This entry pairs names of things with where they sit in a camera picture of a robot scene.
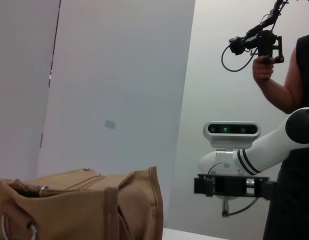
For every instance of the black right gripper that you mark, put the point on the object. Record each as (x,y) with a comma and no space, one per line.
(232,186)

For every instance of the black handheld teleoperation device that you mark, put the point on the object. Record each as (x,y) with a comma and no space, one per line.
(265,42)

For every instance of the khaki canvas food bag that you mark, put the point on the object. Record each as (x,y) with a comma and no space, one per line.
(82,212)

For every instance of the metal zipper pull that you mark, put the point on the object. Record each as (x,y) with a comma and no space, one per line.
(41,191)

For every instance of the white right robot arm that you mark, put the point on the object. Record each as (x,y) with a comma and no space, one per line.
(269,147)

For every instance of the bare person hand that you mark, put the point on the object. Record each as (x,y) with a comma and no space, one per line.
(262,71)

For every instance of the person torso in black clothes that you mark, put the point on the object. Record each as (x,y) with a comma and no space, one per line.
(294,187)

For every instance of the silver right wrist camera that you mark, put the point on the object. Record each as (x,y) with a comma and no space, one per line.
(232,130)

